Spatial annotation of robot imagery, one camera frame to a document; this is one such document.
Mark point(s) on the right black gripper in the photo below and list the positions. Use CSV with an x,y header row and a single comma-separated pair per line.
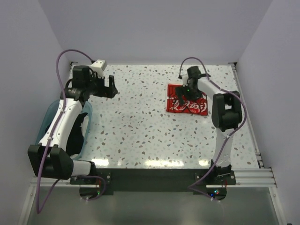
x,y
181,90

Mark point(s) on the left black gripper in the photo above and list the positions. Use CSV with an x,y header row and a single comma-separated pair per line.
x,y
107,92

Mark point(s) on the white t-shirt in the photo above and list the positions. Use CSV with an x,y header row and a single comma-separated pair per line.
x,y
197,107

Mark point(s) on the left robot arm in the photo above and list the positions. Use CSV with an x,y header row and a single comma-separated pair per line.
x,y
49,158

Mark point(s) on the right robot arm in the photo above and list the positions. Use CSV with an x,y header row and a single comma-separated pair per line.
x,y
226,114

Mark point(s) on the blue plastic basket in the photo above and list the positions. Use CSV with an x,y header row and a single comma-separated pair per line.
x,y
62,130

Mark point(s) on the black clothes in basket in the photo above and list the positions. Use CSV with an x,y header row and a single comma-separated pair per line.
x,y
77,135

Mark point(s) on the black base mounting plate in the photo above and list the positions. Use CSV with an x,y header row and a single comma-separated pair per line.
x,y
110,181

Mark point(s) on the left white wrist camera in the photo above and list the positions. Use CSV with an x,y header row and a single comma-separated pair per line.
x,y
99,66

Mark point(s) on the aluminium frame rail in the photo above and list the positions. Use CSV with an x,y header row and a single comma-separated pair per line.
x,y
245,178

